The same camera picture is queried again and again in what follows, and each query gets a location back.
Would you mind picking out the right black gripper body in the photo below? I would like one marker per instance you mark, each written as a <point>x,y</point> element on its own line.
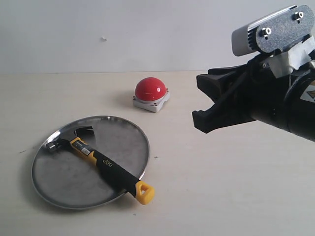
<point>273,100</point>

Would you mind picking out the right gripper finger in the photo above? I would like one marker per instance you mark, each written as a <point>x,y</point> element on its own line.
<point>224,113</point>
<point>217,81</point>

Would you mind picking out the black yellow claw hammer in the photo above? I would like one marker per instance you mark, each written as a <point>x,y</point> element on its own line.
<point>107,168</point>

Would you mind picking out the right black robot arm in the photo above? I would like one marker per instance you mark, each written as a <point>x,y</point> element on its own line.
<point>306,99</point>

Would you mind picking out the red dome push button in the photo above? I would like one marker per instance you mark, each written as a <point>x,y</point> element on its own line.
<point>150,94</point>

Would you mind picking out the round steel plate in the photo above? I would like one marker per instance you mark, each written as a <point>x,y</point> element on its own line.
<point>65,180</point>

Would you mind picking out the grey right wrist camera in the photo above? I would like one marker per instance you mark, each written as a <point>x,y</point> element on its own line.
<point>284,36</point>

